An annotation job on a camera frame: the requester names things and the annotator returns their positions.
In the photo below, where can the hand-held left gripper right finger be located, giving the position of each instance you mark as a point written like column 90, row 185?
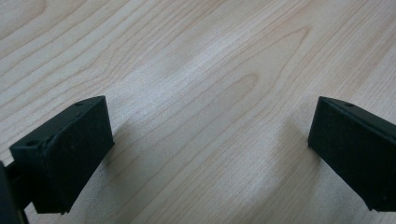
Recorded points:
column 358, row 149

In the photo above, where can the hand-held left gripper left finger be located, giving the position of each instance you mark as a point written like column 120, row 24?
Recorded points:
column 65, row 158

